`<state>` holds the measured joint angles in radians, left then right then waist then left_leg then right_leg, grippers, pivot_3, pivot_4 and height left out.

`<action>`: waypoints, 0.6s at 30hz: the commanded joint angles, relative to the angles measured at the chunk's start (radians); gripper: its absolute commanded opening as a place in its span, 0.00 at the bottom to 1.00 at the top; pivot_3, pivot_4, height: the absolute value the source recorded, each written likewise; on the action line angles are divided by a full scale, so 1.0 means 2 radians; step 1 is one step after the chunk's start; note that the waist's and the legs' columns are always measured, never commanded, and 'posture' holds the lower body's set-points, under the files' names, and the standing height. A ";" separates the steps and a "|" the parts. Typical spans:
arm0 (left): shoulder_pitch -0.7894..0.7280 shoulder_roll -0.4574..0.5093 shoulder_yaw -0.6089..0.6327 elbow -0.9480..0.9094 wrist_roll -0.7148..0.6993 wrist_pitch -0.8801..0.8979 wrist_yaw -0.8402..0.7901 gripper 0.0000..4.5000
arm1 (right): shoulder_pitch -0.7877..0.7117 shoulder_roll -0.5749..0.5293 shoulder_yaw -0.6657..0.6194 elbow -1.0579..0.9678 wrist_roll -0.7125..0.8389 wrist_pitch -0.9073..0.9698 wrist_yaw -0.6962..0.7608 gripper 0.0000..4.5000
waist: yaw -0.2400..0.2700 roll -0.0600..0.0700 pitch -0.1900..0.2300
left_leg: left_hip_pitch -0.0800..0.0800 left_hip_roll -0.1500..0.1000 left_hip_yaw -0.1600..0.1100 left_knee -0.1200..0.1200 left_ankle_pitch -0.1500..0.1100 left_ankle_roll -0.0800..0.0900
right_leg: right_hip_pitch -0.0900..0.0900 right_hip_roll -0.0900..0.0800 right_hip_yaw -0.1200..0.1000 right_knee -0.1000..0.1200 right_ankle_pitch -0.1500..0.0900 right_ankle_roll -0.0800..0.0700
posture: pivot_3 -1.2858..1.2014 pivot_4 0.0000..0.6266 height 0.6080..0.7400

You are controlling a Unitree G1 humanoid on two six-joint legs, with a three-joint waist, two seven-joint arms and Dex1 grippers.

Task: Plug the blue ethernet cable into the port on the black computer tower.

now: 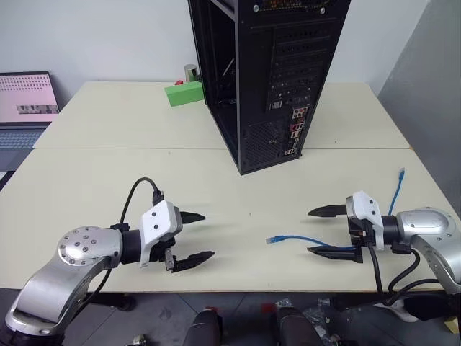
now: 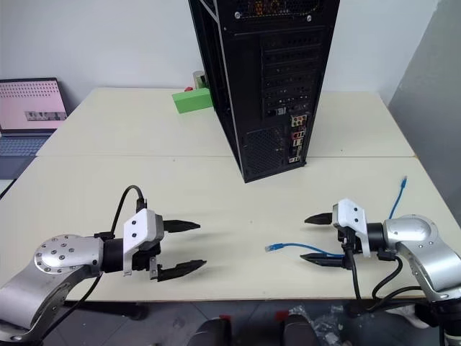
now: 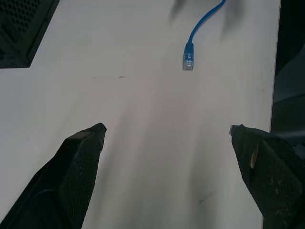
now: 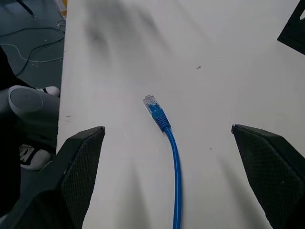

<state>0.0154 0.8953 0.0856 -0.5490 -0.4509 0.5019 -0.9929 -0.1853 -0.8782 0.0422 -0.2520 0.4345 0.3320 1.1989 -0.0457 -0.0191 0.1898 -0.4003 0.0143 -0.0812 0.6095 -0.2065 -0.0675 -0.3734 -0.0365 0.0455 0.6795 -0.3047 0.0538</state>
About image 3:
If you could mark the black computer case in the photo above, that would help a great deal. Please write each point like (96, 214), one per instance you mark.
(19, 31)

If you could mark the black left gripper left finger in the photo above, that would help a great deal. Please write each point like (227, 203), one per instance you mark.
(71, 176)

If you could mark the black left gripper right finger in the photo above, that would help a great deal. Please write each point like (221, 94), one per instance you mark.
(271, 171)

